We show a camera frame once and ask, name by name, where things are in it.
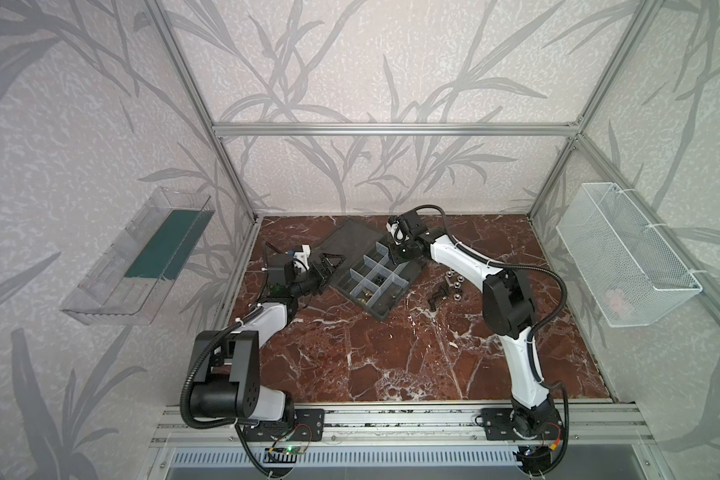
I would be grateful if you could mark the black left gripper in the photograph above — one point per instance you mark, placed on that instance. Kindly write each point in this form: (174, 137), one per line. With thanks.
(312, 275)

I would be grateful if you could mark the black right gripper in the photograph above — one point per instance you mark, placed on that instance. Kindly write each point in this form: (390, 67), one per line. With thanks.
(398, 241)

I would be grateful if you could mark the grey compartment organizer box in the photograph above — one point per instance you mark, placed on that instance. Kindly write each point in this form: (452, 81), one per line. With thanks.
(368, 277)

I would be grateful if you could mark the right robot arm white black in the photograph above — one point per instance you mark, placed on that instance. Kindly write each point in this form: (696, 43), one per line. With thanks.
(508, 307)

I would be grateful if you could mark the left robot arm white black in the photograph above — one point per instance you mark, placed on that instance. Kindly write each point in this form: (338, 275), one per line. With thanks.
(223, 383)

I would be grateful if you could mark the pile of screws and nuts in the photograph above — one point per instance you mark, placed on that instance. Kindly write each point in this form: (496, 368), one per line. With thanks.
(450, 288)

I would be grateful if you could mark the small circuit board green led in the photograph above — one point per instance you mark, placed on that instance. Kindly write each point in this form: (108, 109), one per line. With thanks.
(283, 454)

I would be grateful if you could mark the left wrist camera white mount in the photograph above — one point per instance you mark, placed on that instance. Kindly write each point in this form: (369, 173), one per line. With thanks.
(301, 256)

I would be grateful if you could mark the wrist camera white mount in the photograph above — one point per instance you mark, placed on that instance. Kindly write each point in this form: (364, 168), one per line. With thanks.
(394, 229)
(301, 256)

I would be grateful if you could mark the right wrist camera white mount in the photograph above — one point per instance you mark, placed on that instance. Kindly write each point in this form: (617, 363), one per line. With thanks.
(394, 229)

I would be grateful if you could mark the clear wall shelf green mat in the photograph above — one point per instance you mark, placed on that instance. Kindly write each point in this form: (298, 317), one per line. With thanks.
(130, 282)

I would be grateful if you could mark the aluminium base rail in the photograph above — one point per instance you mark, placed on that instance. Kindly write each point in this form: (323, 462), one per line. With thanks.
(471, 423)

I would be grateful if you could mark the white wire mesh basket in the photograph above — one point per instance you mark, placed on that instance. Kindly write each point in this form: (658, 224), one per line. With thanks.
(631, 271)

